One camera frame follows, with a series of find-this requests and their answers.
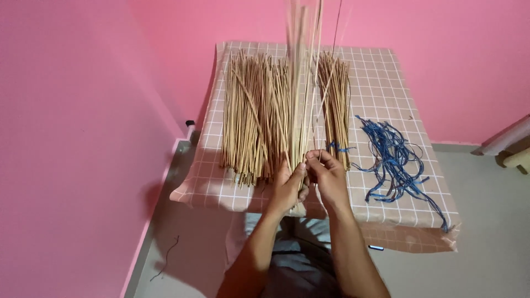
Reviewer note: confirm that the bunch of broom sticks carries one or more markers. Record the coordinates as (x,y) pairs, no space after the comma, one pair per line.
(301,95)

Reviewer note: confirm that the wooden furniture piece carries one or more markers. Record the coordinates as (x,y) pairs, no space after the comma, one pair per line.
(507,145)

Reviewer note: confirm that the white pipe with black cap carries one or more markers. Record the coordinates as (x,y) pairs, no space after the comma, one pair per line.
(189,130)

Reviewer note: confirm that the person's left hand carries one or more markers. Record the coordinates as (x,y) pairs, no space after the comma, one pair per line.
(284,188)

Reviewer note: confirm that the checked beige table cloth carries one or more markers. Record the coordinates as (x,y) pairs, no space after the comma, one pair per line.
(331,136)

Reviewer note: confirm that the tied bundle of broom sticks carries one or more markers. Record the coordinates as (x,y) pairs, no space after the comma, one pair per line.
(334,109)

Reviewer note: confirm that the large pile of broom sticks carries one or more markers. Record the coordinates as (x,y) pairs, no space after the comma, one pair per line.
(256,120)

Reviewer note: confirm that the person's grey clothing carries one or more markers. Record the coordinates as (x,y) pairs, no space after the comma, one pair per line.
(290,265)

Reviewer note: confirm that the person's right hand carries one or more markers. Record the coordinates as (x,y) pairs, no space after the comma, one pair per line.
(331,182)

